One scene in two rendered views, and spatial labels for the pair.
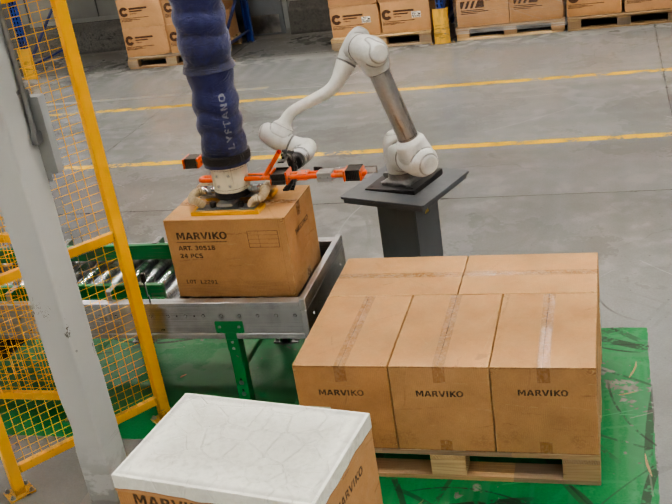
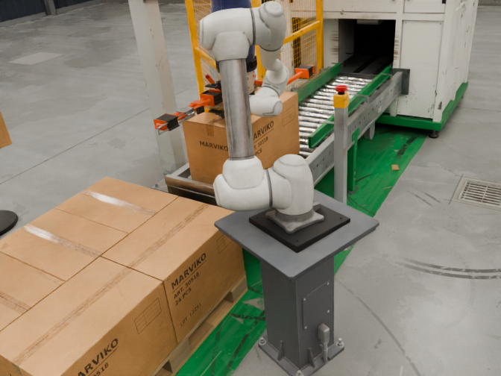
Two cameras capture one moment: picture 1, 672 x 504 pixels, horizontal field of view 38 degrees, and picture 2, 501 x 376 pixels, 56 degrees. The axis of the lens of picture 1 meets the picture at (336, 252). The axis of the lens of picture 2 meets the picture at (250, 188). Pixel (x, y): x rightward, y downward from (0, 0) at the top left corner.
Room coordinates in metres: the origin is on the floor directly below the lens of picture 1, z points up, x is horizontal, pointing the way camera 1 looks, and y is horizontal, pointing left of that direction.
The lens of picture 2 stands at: (5.04, -2.03, 1.88)
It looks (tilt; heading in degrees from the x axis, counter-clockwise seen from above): 30 degrees down; 107
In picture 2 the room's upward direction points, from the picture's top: 6 degrees counter-clockwise
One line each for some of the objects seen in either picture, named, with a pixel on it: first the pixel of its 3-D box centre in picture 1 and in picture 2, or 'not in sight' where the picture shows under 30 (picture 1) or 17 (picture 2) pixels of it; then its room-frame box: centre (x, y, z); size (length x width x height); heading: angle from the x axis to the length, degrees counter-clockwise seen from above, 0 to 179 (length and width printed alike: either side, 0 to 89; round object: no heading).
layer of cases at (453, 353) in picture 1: (458, 345); (95, 281); (3.70, -0.47, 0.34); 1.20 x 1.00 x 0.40; 72
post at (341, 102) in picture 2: not in sight; (340, 174); (4.85, 0.47, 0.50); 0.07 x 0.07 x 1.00; 72
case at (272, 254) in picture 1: (244, 240); (244, 137); (4.29, 0.42, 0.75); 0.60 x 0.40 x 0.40; 71
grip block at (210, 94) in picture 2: (280, 175); (211, 97); (4.20, 0.19, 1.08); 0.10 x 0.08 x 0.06; 161
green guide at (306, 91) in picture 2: (15, 296); (297, 93); (4.41, 1.61, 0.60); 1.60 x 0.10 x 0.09; 72
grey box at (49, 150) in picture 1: (28, 135); not in sight; (3.55, 1.07, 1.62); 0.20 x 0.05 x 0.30; 72
